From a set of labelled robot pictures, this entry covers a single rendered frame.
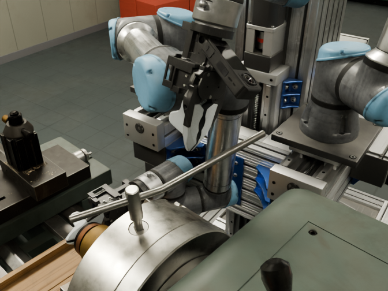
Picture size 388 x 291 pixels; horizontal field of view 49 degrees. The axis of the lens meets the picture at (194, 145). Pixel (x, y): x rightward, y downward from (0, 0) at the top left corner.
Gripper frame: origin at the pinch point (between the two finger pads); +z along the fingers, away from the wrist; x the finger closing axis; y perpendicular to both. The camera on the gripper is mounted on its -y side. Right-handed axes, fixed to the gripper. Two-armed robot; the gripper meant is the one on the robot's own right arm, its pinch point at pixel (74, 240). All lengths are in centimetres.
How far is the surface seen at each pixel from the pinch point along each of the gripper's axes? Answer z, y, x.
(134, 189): -1.8, -20.9, 23.9
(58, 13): -220, 399, -69
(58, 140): -30, 61, -15
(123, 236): 0.5, -19.8, 14.9
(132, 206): -0.9, -21.1, 21.2
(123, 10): -304, 384, -78
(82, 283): 8.6, -18.7, 9.7
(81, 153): -28, 43, -11
